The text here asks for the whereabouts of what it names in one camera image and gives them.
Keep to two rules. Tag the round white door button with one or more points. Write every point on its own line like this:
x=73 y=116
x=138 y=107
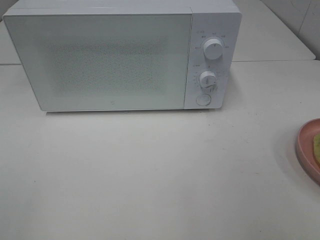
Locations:
x=203 y=100

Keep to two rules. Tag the white microwave oven body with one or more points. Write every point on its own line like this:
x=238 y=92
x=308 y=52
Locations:
x=209 y=18

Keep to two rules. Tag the upper white power knob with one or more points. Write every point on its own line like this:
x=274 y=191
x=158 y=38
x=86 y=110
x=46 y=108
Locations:
x=213 y=48

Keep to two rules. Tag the pink round plate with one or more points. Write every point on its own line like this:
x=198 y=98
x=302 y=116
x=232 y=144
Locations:
x=304 y=148

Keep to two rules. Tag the sandwich with yellow filling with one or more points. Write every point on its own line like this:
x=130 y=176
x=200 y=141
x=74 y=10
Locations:
x=316 y=147

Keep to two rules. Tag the lower white timer knob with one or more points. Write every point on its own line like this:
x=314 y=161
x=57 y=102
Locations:
x=208 y=80

